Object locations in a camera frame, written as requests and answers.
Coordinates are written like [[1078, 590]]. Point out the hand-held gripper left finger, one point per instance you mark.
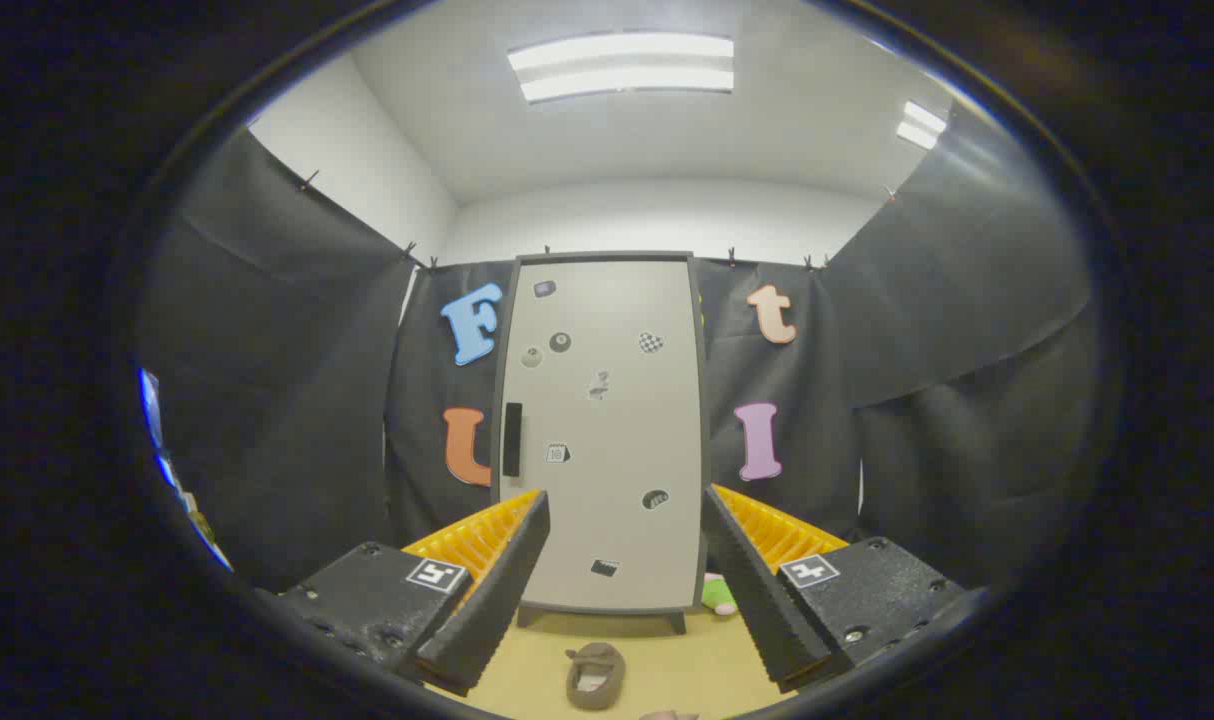
[[497, 590]]

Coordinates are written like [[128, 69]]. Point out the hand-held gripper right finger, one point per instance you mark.
[[757, 590]]

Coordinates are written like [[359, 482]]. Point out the brown fuzzy shoe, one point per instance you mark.
[[595, 690]]

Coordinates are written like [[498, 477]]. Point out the grey shoe cabinet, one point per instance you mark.
[[703, 400]]

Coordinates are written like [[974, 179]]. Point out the green pink plush toy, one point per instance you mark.
[[717, 595]]

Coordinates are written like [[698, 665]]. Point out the white desk equipment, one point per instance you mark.
[[202, 530]]

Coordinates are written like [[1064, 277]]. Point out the black backdrop cloth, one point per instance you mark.
[[267, 350]]

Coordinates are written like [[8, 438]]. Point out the computer monitor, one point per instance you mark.
[[150, 405]]

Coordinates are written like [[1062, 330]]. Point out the ceiling light panel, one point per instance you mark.
[[920, 125], [622, 65]]

